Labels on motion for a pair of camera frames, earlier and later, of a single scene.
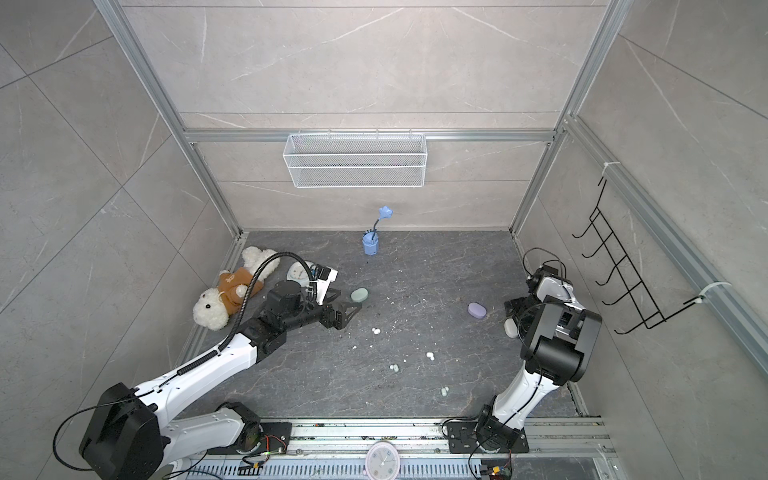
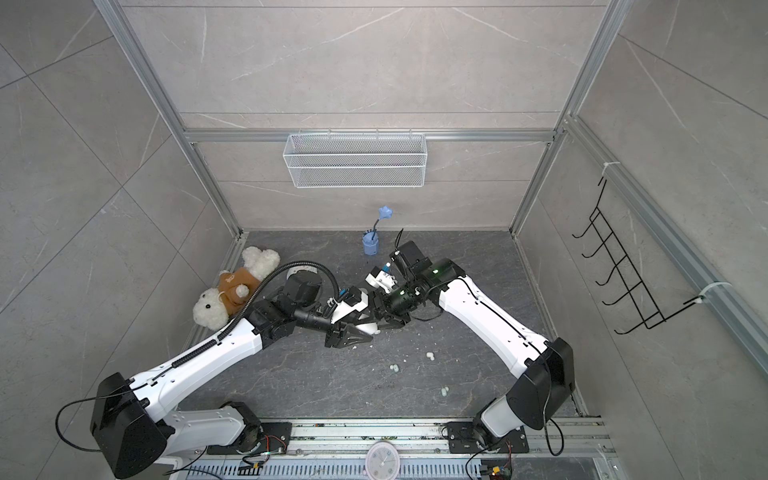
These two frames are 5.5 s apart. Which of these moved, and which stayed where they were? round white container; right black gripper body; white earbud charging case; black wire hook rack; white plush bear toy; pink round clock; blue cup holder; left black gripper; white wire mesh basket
Moved: right black gripper body; left black gripper; white earbud charging case
Stayed: white wire mesh basket; white plush bear toy; pink round clock; black wire hook rack; blue cup holder; round white container
